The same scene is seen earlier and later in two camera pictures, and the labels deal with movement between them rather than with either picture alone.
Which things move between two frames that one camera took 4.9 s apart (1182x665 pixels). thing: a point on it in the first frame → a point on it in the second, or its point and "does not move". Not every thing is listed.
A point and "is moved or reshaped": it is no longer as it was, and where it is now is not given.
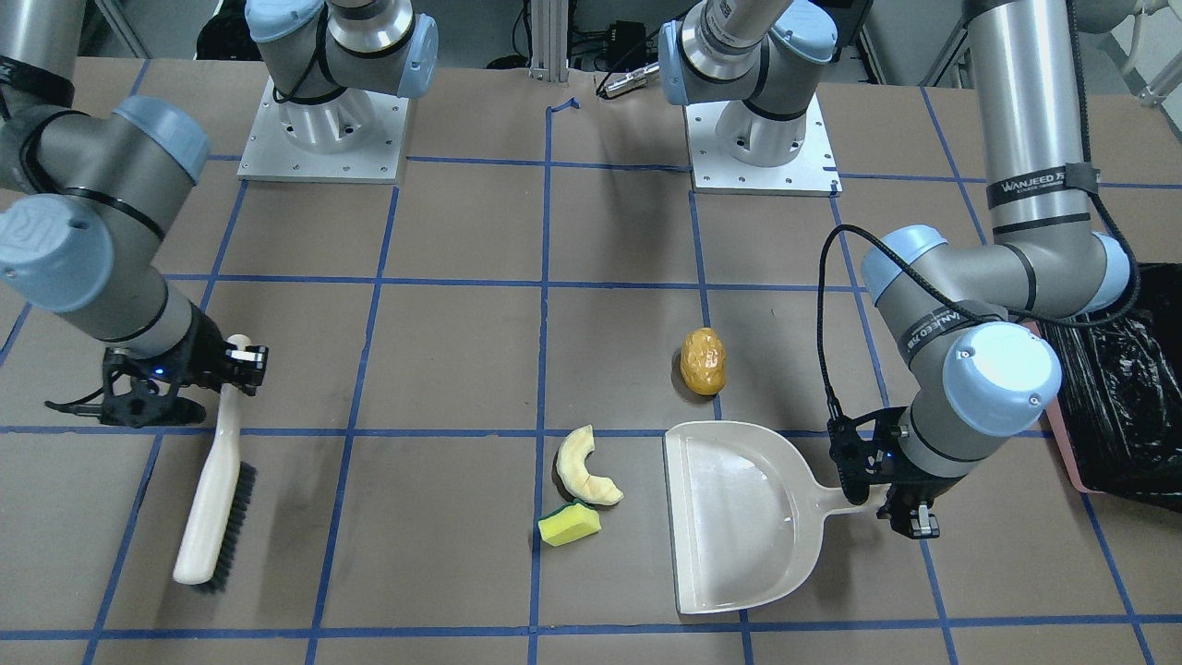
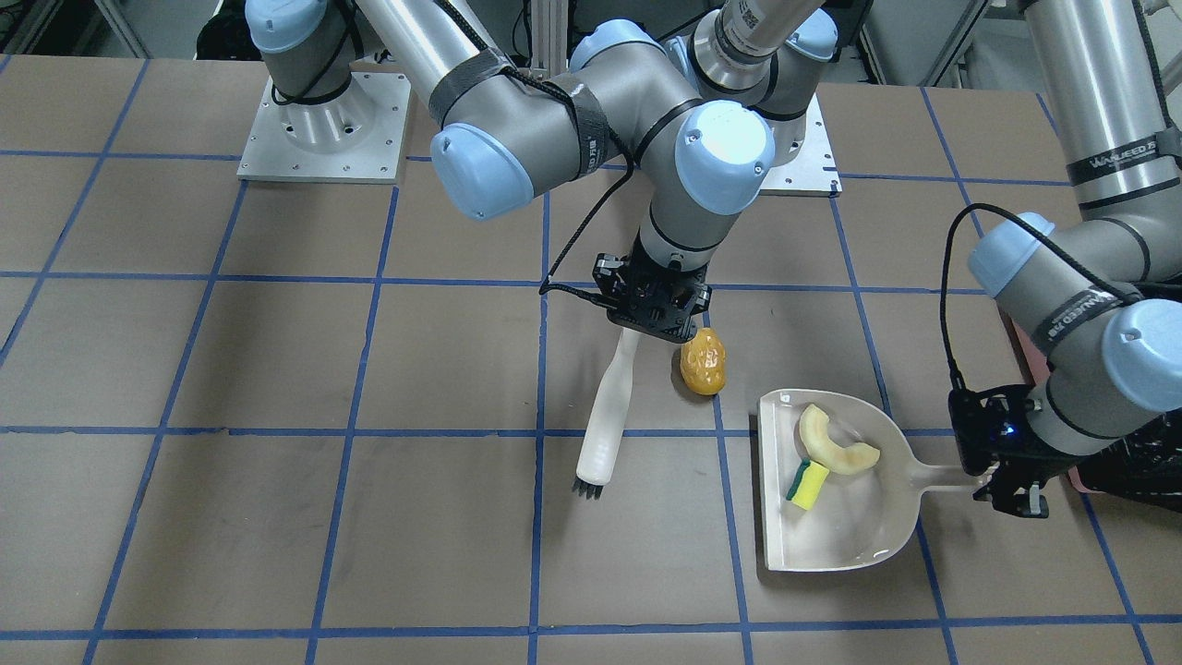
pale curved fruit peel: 574,475 → 821,449
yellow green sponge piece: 569,523 → 808,485
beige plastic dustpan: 747,516 is moved or reshaped
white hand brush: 209,551 → 607,424
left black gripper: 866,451 → 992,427
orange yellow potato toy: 704,360 does not move
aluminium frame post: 549,41 does not move
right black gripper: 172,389 → 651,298
